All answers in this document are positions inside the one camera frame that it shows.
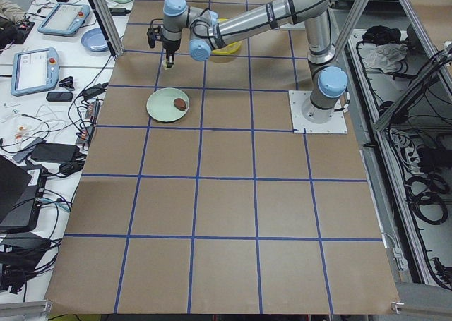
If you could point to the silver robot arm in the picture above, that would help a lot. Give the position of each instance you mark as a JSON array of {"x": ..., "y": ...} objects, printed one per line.
[{"x": 207, "y": 33}]

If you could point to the mint green plate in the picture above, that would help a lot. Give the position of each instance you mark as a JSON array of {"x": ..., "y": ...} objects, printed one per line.
[{"x": 160, "y": 105}]

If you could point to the black power adapter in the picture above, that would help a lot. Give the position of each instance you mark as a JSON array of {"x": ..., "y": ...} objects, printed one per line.
[{"x": 54, "y": 152}]

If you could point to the near teach pendant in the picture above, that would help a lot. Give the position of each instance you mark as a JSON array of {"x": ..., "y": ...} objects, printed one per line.
[{"x": 34, "y": 71}]

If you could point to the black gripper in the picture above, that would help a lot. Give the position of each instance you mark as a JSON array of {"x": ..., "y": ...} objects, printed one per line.
[{"x": 171, "y": 45}]

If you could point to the brown bun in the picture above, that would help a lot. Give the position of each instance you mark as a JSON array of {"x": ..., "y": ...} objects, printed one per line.
[{"x": 180, "y": 104}]

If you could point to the aluminium frame post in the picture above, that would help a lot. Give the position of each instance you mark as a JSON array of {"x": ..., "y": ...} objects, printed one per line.
[{"x": 107, "y": 26}]

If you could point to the small black charger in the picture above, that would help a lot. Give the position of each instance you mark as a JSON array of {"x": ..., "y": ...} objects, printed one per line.
[{"x": 116, "y": 11}]

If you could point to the far teach pendant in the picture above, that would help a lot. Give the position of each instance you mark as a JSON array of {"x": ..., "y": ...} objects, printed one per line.
[{"x": 65, "y": 19}]

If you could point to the black phone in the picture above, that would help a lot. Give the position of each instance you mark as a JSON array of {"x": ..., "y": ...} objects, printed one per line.
[{"x": 59, "y": 96}]

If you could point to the blue plate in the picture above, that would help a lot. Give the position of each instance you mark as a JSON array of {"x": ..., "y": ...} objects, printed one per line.
[{"x": 94, "y": 41}]

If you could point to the black laptop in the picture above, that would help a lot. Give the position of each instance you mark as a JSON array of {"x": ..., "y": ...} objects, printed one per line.
[{"x": 21, "y": 190}]

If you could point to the yellow bamboo steamer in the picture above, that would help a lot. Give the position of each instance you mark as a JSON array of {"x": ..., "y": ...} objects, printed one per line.
[{"x": 229, "y": 49}]

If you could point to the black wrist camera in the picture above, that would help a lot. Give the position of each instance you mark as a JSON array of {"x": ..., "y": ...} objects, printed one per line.
[{"x": 154, "y": 32}]

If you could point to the crumpled white cloth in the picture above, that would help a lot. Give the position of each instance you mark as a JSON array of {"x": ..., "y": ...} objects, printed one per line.
[{"x": 387, "y": 58}]

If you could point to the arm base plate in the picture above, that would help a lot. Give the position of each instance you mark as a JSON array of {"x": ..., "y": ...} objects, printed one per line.
[{"x": 306, "y": 118}]

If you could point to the teach pendant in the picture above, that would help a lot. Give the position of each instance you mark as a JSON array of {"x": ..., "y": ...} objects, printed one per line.
[
  {"x": 65, "y": 19},
  {"x": 34, "y": 71}
]

